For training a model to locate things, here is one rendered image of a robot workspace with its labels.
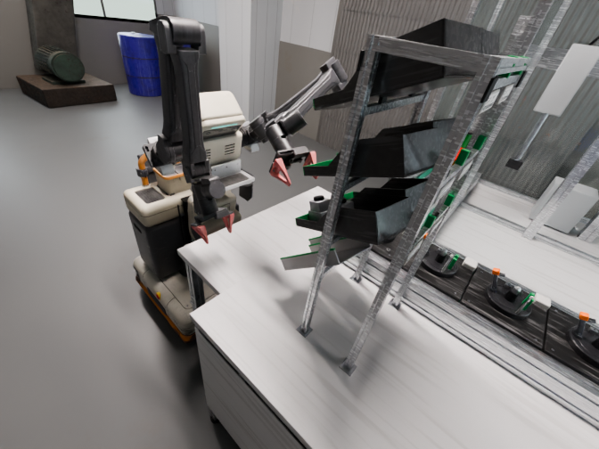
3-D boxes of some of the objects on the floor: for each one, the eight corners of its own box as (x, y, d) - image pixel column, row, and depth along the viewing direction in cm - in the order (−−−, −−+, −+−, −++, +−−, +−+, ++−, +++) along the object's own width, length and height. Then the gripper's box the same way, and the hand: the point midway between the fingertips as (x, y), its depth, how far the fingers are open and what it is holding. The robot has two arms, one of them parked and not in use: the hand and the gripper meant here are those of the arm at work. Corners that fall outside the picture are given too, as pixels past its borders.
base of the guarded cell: (361, 271, 239) (394, 182, 188) (392, 240, 280) (427, 160, 229) (552, 394, 174) (682, 309, 123) (556, 330, 215) (655, 247, 164)
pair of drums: (206, 94, 617) (202, 41, 558) (142, 100, 530) (129, 36, 470) (185, 85, 658) (180, 35, 598) (123, 89, 570) (110, 29, 511)
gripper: (296, 146, 93) (318, 183, 89) (258, 153, 86) (280, 193, 82) (302, 131, 88) (327, 169, 83) (262, 137, 81) (286, 179, 76)
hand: (302, 179), depth 83 cm, fingers open, 9 cm apart
